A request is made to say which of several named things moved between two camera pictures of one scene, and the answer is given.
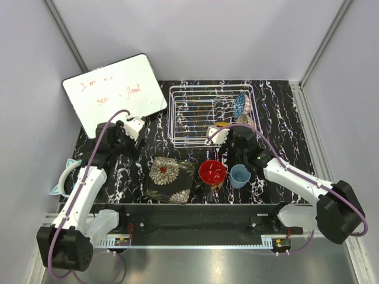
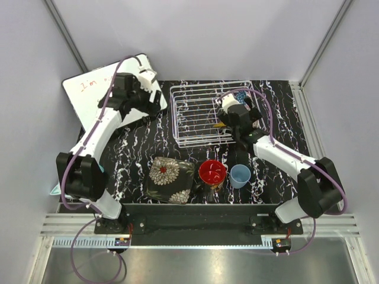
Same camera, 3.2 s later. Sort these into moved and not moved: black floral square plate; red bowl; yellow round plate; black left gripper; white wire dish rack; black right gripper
Moved: black left gripper; black right gripper
Not moved: white wire dish rack; black floral square plate; red bowl; yellow round plate
